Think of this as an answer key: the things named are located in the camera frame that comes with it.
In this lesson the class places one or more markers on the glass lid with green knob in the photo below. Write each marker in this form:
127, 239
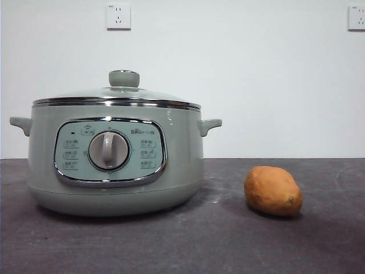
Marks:
123, 78

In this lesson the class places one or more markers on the brown potato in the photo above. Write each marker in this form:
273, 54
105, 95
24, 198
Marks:
272, 191

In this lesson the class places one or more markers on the pale green electric pot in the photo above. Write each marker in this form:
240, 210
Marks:
182, 148

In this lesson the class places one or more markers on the grey pot control dial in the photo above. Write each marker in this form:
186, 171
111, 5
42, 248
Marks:
109, 151

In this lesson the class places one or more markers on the white wall socket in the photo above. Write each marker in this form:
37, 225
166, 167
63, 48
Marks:
119, 17
357, 18

